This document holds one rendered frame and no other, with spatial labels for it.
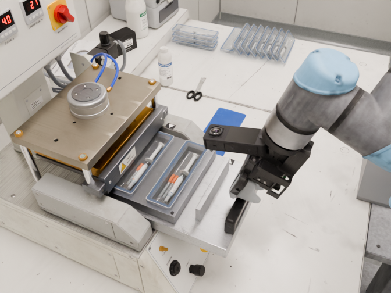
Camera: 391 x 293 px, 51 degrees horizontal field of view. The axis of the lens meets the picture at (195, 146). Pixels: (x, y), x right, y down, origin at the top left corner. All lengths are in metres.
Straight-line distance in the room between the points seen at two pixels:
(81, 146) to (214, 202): 0.29
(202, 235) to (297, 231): 0.36
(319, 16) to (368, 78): 1.67
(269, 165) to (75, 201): 0.38
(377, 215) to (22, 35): 0.94
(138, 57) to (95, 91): 0.77
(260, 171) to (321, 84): 0.21
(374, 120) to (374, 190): 0.63
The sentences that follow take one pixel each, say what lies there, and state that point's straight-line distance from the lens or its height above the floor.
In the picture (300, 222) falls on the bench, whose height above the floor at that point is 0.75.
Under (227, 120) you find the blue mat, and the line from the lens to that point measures 1.35.
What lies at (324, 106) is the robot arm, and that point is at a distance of 0.58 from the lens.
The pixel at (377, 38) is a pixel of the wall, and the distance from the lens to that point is 3.30.
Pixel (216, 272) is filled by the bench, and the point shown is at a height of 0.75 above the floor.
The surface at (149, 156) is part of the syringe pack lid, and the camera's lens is 0.89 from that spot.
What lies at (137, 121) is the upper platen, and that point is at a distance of 0.89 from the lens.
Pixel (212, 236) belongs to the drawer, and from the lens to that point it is 0.80.
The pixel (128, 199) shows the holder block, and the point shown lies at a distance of 0.83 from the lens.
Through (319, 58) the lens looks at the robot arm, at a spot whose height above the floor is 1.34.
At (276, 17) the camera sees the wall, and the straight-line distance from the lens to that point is 3.33.
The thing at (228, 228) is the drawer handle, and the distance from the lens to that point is 0.79.
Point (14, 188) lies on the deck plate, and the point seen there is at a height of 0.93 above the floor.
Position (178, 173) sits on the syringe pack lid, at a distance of 0.85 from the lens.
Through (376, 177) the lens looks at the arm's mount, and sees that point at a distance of 1.20.
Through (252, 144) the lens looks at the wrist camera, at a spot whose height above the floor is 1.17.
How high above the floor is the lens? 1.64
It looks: 45 degrees down
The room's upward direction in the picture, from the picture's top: 1 degrees counter-clockwise
